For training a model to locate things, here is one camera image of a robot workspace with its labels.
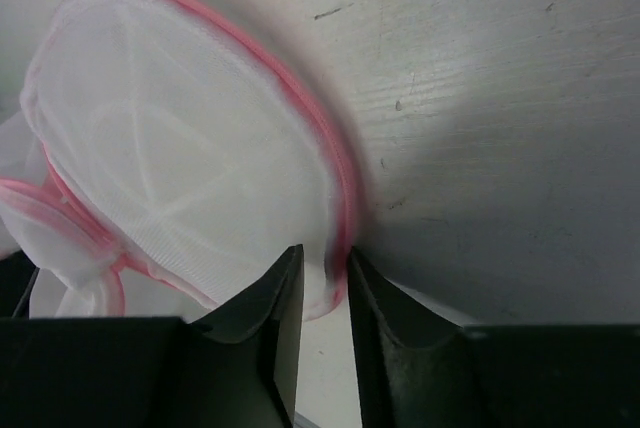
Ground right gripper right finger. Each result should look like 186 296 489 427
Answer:
348 252 639 427

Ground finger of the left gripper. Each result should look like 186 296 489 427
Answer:
0 251 39 318

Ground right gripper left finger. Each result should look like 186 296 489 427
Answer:
1 246 303 427

